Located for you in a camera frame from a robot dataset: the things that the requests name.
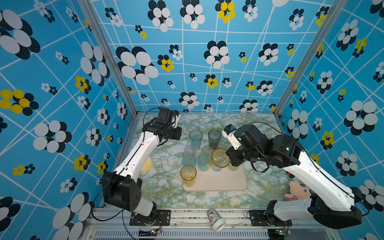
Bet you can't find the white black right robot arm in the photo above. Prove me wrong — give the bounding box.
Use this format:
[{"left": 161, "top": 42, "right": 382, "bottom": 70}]
[{"left": 222, "top": 125, "right": 363, "bottom": 230}]

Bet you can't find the clear textured glass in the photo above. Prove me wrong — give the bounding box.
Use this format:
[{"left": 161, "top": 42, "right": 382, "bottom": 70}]
[{"left": 184, "top": 145, "right": 196, "bottom": 155}]

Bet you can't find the tall olive yellow glass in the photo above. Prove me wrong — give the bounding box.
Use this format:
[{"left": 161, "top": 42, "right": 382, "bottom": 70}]
[{"left": 211, "top": 148, "right": 231, "bottom": 168}]

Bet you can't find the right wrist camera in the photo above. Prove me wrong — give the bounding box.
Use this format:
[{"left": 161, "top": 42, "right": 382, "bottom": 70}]
[{"left": 222, "top": 124, "right": 241, "bottom": 150}]

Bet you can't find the tall blue glass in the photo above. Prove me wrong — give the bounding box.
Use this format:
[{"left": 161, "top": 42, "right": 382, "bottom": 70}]
[{"left": 189, "top": 130, "right": 203, "bottom": 150}]

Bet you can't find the green circuit board left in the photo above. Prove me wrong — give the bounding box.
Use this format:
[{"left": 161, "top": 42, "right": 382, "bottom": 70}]
[{"left": 139, "top": 230, "right": 158, "bottom": 237}]

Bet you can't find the teal textured glass front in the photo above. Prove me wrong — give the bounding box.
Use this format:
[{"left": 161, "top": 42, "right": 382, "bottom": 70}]
[{"left": 182, "top": 154, "right": 197, "bottom": 167}]

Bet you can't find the green circuit board right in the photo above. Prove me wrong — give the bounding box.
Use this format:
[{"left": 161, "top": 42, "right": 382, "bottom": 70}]
[{"left": 268, "top": 229, "right": 286, "bottom": 240}]

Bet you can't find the pink plush doll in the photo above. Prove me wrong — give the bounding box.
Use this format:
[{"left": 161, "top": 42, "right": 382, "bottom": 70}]
[{"left": 284, "top": 181, "right": 313, "bottom": 201}]

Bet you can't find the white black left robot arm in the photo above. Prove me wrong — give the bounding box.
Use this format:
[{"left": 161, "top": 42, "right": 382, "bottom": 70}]
[{"left": 102, "top": 108, "right": 182, "bottom": 223}]

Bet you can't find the yellow round sponge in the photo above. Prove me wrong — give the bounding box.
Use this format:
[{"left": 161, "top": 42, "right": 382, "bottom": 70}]
[{"left": 141, "top": 157, "right": 152, "bottom": 173}]

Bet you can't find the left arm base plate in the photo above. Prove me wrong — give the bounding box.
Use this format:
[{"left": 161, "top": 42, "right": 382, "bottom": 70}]
[{"left": 129, "top": 210, "right": 171, "bottom": 227}]

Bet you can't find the green clear glass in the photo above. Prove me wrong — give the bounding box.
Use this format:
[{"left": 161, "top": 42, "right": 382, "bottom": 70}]
[{"left": 228, "top": 163, "right": 238, "bottom": 171}]

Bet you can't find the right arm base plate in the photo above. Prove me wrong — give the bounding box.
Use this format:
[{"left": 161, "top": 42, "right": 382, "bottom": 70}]
[{"left": 247, "top": 210, "right": 292, "bottom": 227}]

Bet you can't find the pink rectangular tray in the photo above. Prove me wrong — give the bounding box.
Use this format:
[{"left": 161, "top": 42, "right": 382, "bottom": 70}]
[{"left": 181, "top": 150, "right": 248, "bottom": 192}]

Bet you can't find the tall grey glass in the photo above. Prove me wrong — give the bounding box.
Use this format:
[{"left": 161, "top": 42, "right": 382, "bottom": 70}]
[{"left": 208, "top": 129, "right": 222, "bottom": 149}]

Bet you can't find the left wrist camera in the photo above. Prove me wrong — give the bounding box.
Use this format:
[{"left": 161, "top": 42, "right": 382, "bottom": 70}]
[{"left": 171, "top": 110, "right": 180, "bottom": 129}]

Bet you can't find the green circuit board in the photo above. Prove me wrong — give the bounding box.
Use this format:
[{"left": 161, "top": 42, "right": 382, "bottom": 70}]
[
  {"left": 268, "top": 229, "right": 286, "bottom": 240},
  {"left": 139, "top": 230, "right": 158, "bottom": 237}
]

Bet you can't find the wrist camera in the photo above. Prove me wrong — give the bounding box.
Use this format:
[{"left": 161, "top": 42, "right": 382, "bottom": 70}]
[
  {"left": 222, "top": 124, "right": 241, "bottom": 150},
  {"left": 171, "top": 110, "right": 180, "bottom": 129}
]

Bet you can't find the light green textured glass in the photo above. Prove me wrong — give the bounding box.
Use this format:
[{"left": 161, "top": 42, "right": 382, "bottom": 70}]
[{"left": 202, "top": 146, "right": 214, "bottom": 155}]

